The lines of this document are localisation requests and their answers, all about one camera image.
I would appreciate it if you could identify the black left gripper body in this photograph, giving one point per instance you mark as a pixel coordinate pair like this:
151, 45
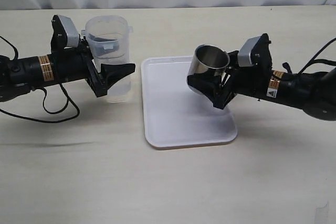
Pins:
71, 64

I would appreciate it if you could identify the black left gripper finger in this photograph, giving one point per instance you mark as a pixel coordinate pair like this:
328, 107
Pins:
101, 42
111, 74

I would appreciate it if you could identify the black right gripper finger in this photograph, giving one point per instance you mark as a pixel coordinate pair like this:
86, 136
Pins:
233, 61
208, 86

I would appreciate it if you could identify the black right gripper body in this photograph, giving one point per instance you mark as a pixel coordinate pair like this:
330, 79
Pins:
249, 81

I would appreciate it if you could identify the clear plastic pitcher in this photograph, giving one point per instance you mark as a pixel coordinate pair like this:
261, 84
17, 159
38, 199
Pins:
114, 27

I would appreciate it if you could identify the stainless steel cup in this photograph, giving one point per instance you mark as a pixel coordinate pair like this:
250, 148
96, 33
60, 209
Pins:
209, 59

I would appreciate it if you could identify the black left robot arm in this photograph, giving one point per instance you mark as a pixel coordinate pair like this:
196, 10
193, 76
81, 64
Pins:
20, 76

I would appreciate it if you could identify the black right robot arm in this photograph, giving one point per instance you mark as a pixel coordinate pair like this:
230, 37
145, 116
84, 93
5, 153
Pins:
221, 75

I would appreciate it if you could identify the white plastic tray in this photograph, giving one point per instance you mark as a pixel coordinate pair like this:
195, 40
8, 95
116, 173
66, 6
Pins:
174, 115

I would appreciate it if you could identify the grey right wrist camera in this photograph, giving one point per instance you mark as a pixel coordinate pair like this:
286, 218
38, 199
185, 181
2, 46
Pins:
245, 55

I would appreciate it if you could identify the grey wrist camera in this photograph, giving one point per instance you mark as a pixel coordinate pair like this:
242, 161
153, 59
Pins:
68, 35
245, 55

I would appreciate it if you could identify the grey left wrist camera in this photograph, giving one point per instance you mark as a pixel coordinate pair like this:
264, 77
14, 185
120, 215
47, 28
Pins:
68, 35

